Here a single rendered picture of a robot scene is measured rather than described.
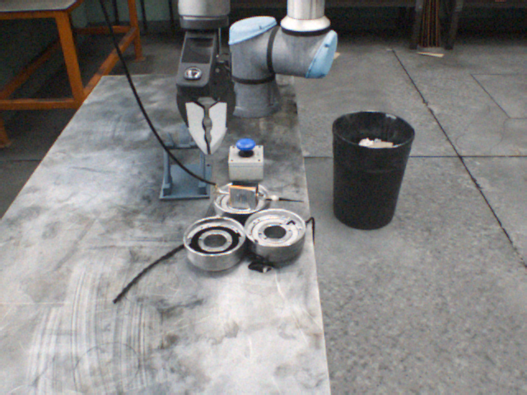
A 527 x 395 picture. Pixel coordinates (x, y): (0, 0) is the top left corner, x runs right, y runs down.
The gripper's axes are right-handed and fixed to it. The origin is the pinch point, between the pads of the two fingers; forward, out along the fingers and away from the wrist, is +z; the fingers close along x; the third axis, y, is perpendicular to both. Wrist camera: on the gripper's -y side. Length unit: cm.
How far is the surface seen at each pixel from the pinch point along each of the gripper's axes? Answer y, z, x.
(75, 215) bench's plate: 8.5, 17.3, 27.9
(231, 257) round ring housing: -6.9, 16.3, -3.7
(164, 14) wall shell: 406, 29, 90
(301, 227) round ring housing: 0.8, 14.9, -15.4
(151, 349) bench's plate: -22.9, 21.3, 6.6
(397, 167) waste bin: 110, 51, -60
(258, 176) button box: 20.5, 14.3, -7.2
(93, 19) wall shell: 405, 32, 156
